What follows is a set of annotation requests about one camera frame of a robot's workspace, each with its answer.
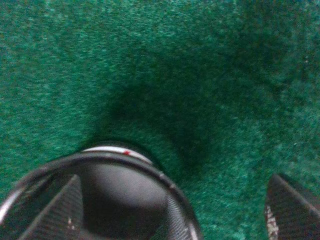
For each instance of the black and white cup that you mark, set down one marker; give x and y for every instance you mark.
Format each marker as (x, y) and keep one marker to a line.
(125, 197)

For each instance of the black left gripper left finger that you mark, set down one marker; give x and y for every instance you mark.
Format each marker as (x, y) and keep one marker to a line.
(62, 217)

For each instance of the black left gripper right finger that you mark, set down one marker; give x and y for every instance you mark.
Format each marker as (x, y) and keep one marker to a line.
(291, 211)

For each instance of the green velvet table cloth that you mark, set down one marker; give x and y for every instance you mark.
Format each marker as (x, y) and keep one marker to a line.
(221, 93)

